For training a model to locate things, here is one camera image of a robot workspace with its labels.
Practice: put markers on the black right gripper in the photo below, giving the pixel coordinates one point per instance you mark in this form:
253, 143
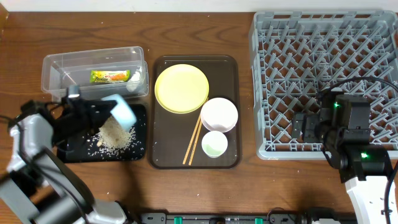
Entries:
311, 121

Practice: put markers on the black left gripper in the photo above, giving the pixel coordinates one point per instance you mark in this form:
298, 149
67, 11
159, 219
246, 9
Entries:
94, 113

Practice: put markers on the light blue bowl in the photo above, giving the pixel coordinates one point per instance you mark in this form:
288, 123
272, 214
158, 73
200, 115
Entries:
122, 112

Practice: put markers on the rice pile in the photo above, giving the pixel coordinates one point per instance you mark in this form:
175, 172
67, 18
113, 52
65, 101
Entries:
112, 142

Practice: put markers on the green snack wrapper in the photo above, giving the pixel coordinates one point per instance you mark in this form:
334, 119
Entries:
109, 76

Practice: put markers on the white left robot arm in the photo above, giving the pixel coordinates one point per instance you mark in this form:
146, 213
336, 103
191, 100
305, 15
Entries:
38, 187

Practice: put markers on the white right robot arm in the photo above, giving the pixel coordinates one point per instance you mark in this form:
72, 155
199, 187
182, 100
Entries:
365, 169

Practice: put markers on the grey dishwasher rack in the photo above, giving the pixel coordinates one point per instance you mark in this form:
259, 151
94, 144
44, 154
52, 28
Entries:
296, 54

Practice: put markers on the crumpled white tissue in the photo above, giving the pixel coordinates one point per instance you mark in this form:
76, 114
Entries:
137, 83

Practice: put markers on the black flat tray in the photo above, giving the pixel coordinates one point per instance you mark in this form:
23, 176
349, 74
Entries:
74, 149

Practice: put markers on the clear plastic bin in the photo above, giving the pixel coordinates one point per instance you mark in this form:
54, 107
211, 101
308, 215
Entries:
59, 71

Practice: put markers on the yellow plate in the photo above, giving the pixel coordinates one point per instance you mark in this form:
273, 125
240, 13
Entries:
181, 88

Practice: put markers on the pink white bowl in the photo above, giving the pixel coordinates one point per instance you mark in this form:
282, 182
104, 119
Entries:
219, 114

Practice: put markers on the small green cup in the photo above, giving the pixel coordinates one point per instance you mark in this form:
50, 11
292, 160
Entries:
214, 144

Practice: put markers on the left wooden chopstick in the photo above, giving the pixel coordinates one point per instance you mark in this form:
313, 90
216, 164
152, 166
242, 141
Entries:
190, 152

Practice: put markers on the wooden chopstick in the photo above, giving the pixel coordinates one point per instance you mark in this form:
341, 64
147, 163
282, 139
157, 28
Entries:
190, 152
195, 140

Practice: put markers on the right wooden chopstick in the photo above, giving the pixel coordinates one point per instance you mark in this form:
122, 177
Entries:
195, 140

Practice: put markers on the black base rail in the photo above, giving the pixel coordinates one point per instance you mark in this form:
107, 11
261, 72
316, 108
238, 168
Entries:
276, 215

